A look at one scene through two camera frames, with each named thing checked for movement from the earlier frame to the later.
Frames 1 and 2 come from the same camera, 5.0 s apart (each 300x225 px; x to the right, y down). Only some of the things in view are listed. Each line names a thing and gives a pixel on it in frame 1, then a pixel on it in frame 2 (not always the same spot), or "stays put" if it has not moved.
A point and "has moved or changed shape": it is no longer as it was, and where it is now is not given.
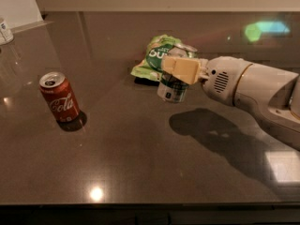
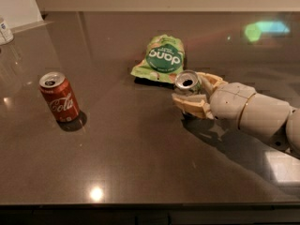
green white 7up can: [170, 89] has moved or changed shape
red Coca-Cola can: [59, 95] stays put
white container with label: [6, 34] stays put
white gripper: [222, 79] → [229, 102]
